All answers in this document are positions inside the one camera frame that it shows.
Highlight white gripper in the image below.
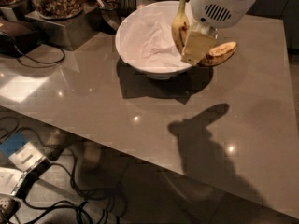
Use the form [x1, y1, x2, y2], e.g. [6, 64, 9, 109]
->
[181, 0, 256, 65]

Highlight yellow spotted banana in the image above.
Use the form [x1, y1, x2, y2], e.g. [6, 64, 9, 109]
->
[171, 0, 237, 67]

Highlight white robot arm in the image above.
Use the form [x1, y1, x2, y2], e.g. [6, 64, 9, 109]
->
[181, 0, 256, 66]

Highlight white ceramic bowl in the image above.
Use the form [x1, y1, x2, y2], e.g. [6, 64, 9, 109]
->
[115, 1, 192, 80]

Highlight white paper napkin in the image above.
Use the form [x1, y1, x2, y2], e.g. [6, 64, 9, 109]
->
[120, 7, 185, 68]

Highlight grey metal stand block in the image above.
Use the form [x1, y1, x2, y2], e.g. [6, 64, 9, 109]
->
[25, 5, 102, 50]

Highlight dark brown device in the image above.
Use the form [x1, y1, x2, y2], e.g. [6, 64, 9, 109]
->
[0, 18, 40, 57]

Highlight blue white box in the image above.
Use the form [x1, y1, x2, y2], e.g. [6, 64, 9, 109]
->
[0, 133, 46, 172]

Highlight white box on floor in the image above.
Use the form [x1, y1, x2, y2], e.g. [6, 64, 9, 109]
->
[0, 167, 25, 196]

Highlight power strip on floor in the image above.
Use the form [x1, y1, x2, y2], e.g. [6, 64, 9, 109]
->
[0, 197, 17, 224]

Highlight black wire mesh cup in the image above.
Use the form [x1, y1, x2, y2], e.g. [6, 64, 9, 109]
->
[119, 0, 136, 17]

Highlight black cable on table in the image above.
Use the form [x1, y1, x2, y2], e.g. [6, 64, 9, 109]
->
[12, 42, 66, 69]

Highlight black floor cables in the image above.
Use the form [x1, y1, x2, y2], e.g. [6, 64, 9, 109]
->
[0, 115, 129, 224]

